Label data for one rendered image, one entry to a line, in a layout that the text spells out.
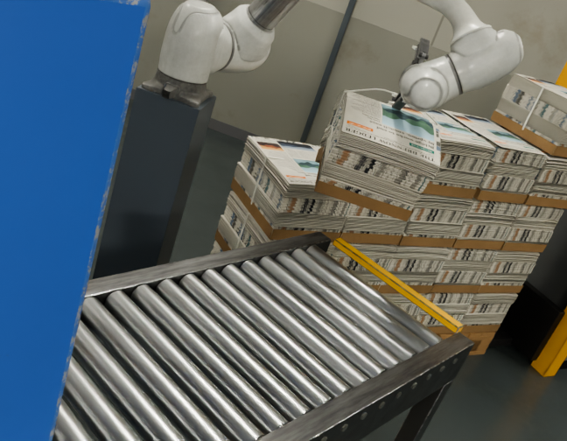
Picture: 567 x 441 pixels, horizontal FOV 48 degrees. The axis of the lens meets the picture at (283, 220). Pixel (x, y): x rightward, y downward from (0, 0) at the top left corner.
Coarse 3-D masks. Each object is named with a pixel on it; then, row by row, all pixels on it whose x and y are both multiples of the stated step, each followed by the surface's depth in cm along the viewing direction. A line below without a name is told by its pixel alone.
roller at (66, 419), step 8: (64, 408) 102; (64, 416) 101; (72, 416) 101; (56, 424) 100; (64, 424) 100; (72, 424) 100; (80, 424) 101; (56, 432) 99; (64, 432) 99; (72, 432) 99; (80, 432) 99; (56, 440) 99; (64, 440) 98; (72, 440) 98; (80, 440) 98; (88, 440) 98
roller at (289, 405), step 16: (160, 288) 142; (176, 288) 141; (176, 304) 139; (192, 304) 138; (192, 320) 136; (208, 320) 135; (208, 336) 133; (224, 336) 132; (224, 352) 130; (240, 352) 129; (240, 368) 127; (256, 368) 126; (256, 384) 125; (272, 384) 124; (272, 400) 122; (288, 400) 121; (288, 416) 120
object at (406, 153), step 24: (360, 120) 175; (384, 120) 179; (408, 120) 183; (336, 144) 174; (360, 144) 171; (384, 144) 170; (408, 144) 174; (432, 144) 177; (336, 168) 179; (360, 168) 177; (384, 168) 176; (408, 168) 174; (432, 168) 173; (360, 192) 183; (384, 192) 182; (408, 192) 180
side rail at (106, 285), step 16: (288, 240) 179; (304, 240) 183; (320, 240) 186; (208, 256) 158; (224, 256) 160; (240, 256) 163; (256, 256) 165; (272, 256) 170; (128, 272) 141; (144, 272) 143; (160, 272) 145; (176, 272) 147; (192, 272) 150; (96, 288) 132; (112, 288) 134; (128, 288) 136
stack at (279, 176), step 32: (256, 160) 231; (288, 160) 228; (256, 192) 229; (288, 192) 213; (224, 224) 249; (256, 224) 228; (288, 224) 220; (320, 224) 226; (352, 224) 233; (384, 224) 241; (416, 224) 249; (448, 224) 257; (480, 224) 266; (384, 256) 250; (416, 256) 258; (448, 256) 268; (480, 256) 277
